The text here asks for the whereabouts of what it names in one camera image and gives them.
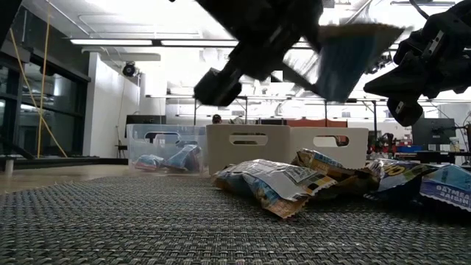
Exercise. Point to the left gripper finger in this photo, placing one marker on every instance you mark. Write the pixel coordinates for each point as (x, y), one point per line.
(315, 35)
(298, 79)

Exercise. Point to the blue orange granola bar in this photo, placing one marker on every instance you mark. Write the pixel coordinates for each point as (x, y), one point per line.
(272, 202)

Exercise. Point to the black ceiling camera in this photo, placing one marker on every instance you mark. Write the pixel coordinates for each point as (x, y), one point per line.
(129, 70)
(375, 68)

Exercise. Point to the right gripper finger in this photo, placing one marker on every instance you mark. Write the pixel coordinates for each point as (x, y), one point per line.
(397, 81)

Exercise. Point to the grey woven table mat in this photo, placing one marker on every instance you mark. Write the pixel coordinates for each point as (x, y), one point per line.
(147, 228)

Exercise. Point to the white backed granola bar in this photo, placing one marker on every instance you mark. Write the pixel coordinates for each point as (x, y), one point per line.
(279, 176)

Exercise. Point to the orange brown granola bar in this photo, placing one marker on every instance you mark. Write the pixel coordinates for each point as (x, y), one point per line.
(324, 162)

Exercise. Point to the clear plastic bin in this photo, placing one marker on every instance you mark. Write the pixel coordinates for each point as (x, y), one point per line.
(165, 130)

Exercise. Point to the orange background board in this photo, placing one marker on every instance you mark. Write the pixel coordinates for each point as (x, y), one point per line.
(312, 123)

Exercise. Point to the light blue granola bar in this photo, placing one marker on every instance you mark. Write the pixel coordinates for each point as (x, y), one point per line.
(449, 184)

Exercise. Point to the black computer monitor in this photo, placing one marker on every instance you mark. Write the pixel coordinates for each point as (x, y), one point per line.
(430, 132)

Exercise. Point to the dark blue granola bar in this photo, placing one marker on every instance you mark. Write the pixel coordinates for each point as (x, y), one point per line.
(349, 62)

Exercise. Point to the black background screen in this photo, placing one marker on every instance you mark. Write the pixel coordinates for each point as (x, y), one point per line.
(143, 119)

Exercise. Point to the person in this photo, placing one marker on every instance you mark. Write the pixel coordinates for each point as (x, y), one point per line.
(217, 119)

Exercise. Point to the white cylindrical foot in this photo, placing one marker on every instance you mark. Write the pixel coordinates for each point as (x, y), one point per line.
(9, 167)

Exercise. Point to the black framed background table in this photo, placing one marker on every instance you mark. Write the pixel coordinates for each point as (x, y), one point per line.
(173, 96)

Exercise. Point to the long ceiling light strip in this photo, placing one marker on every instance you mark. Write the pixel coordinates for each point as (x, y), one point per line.
(110, 42)

